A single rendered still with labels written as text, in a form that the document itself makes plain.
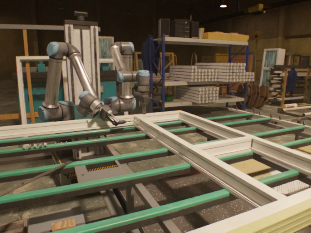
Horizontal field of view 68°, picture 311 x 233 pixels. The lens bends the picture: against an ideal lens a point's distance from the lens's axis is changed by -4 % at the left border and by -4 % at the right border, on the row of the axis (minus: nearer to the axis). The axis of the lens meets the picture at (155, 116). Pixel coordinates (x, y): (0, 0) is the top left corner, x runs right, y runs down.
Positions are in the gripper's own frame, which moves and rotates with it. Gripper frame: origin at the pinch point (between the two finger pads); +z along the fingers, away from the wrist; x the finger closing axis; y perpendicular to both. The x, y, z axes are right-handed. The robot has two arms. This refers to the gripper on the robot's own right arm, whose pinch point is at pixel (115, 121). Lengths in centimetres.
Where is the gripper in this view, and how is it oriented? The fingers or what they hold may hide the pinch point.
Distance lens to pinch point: 179.4
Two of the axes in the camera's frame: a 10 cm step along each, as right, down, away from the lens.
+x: -3.0, 5.2, 8.0
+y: 5.6, -5.8, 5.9
